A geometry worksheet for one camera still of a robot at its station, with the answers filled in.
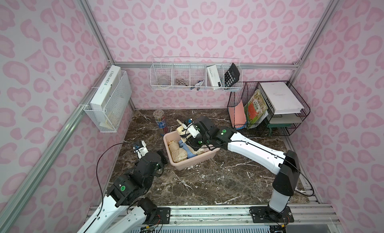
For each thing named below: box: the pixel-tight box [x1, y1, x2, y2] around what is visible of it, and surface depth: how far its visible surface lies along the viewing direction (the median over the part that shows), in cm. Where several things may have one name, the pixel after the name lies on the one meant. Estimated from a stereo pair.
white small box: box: [206, 64, 222, 87], surface depth 93 cm
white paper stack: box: [260, 81, 305, 115], surface depth 95 cm
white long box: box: [90, 65, 123, 111], surface depth 72 cm
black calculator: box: [224, 62, 240, 87], surface depth 94 cm
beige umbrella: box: [168, 140, 188, 163], surface depth 85 cm
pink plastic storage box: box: [163, 130, 221, 171], surface depth 82 cm
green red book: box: [244, 89, 269, 125], surface depth 102 cm
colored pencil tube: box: [153, 109, 169, 136], surface depth 95 cm
